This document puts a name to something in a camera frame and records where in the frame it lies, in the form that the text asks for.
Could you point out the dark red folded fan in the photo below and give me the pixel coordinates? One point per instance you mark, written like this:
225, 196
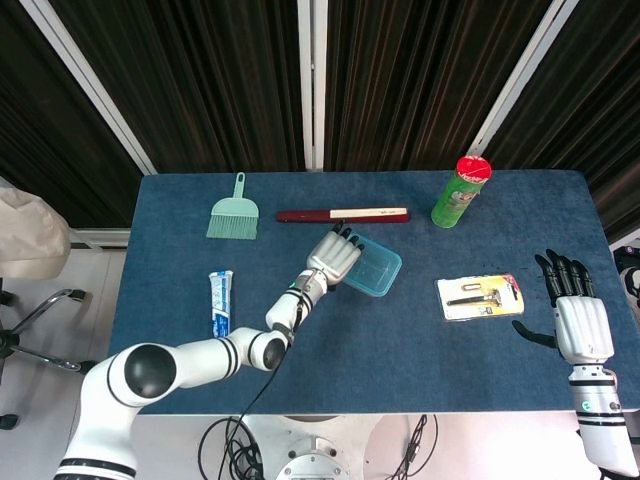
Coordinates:
305, 216

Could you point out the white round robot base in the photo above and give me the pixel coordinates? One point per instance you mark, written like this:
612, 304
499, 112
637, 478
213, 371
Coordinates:
311, 462

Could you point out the white blue toothpaste tube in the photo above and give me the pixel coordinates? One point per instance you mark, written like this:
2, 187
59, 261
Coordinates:
221, 300

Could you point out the dark brown curtain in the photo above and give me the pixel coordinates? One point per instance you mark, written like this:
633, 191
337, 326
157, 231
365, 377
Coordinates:
200, 75

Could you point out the blue table cloth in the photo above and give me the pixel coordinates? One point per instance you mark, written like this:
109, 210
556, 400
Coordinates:
400, 360

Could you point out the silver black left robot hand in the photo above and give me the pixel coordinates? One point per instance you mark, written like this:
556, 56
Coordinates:
332, 255

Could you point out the green chips can red lid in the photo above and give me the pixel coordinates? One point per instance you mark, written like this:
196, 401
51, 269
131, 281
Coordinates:
452, 202

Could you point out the mint green hand brush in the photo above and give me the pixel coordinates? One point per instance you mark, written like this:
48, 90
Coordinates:
233, 220

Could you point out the white window frame post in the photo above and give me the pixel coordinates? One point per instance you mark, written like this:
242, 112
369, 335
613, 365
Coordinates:
306, 75
90, 80
520, 65

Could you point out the chrome base office chair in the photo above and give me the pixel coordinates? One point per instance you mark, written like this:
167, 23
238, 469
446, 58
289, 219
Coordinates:
40, 310

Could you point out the razor in yellow blister pack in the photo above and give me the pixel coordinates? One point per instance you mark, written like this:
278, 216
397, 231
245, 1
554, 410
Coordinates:
475, 300

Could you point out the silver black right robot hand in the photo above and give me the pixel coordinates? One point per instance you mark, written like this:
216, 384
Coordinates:
582, 327

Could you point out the beige cloth bundle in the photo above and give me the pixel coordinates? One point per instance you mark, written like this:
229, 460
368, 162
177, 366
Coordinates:
30, 235

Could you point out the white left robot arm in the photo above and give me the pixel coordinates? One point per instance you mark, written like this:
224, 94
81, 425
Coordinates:
195, 365

